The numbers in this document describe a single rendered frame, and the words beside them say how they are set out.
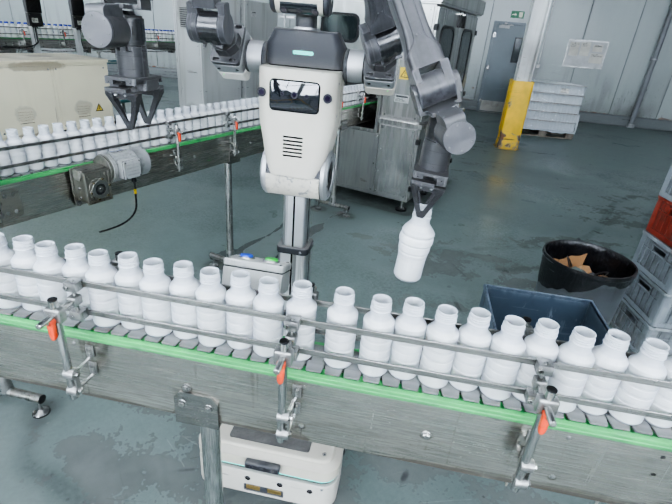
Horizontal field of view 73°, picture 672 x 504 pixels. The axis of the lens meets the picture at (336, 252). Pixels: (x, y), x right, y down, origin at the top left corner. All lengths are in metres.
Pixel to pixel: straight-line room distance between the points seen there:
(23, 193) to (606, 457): 2.05
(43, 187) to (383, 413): 1.70
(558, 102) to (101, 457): 9.53
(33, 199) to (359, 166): 3.21
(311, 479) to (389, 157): 3.36
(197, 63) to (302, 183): 5.42
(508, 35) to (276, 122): 11.63
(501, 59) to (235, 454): 11.90
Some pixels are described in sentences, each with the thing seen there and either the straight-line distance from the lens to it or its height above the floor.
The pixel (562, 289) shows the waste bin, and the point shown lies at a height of 0.51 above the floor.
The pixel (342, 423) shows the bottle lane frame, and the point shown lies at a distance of 0.98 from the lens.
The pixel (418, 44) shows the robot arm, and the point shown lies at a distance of 0.88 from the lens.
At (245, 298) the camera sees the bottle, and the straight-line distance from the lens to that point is 0.90.
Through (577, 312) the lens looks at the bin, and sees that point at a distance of 1.54.
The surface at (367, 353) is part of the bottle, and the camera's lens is 0.88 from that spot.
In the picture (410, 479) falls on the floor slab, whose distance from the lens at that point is 2.07.
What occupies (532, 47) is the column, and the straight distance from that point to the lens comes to 8.48.
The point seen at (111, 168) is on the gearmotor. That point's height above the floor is 0.99.
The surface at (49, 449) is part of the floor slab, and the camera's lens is 2.30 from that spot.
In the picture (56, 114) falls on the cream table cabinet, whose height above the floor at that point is 0.73.
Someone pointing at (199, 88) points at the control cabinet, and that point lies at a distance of 6.75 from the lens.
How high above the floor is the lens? 1.60
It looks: 26 degrees down
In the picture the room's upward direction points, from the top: 5 degrees clockwise
